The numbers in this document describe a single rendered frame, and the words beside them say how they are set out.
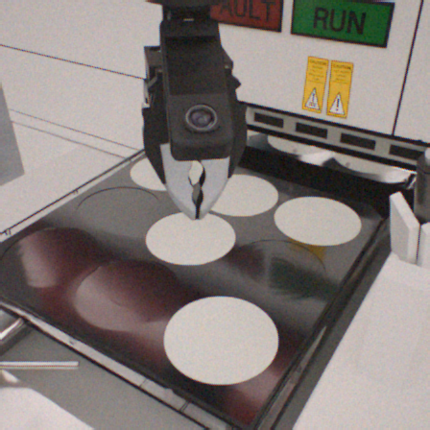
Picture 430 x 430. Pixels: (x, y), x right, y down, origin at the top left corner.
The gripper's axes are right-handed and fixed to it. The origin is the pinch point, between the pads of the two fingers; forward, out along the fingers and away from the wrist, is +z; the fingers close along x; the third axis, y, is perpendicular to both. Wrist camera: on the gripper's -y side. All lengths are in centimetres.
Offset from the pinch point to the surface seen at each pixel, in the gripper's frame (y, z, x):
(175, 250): 3.8, 7.2, 2.0
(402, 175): 8.9, 3.7, -26.6
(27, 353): -0.7, 15.2, 18.5
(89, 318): -4.8, 7.3, 11.0
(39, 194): 32.2, 15.2, 20.5
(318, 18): 18.7, -12.6, -17.4
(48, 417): -13.2, 9.2, 14.2
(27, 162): 61, 24, 28
